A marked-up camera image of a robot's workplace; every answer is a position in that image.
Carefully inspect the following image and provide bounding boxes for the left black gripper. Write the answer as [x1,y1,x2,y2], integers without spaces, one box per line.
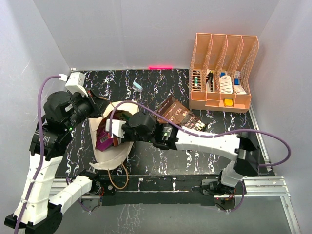
[64,87,110,131]

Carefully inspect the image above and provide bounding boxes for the purple snack packet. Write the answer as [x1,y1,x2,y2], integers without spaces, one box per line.
[95,119,114,152]

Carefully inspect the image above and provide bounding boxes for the red brown snack box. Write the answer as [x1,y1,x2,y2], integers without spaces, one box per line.
[155,94,207,131]

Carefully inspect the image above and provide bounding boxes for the brown paper bag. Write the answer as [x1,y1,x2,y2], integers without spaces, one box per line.
[88,101,134,171]

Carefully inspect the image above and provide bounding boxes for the red Doritos chips bag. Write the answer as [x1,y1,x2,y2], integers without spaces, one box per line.
[113,137,121,147]

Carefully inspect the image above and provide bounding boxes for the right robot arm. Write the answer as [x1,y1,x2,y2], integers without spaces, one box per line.
[118,112,260,195]

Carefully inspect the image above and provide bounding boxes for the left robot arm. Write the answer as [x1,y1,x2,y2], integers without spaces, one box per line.
[4,90,110,234]

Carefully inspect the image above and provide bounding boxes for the colourful candy packet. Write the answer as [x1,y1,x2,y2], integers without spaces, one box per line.
[113,110,132,121]

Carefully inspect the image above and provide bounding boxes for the light blue stapler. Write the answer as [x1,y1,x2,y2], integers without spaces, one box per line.
[133,81,143,92]

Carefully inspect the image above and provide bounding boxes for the pink tape strip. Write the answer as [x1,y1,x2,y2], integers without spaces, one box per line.
[148,65,172,70]

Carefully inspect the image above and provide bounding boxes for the yellow sticky notes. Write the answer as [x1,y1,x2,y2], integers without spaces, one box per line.
[223,98,234,107]

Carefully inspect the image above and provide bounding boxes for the white labelled bottle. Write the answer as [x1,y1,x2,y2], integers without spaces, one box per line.
[219,75,233,94]

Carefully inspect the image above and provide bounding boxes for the orange desk organizer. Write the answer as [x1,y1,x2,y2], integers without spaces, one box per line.
[189,33,259,113]

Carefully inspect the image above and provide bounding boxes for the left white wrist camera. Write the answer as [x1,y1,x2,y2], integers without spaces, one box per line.
[59,72,88,97]

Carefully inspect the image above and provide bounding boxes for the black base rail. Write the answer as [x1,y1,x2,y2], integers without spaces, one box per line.
[99,175,217,206]

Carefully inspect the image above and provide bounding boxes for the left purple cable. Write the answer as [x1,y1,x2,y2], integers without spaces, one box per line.
[13,75,63,234]

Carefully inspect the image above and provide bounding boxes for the purple cable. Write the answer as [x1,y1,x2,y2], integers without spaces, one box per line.
[109,101,292,168]
[13,75,63,234]

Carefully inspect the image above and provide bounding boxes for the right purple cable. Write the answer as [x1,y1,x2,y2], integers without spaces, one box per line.
[109,101,292,168]

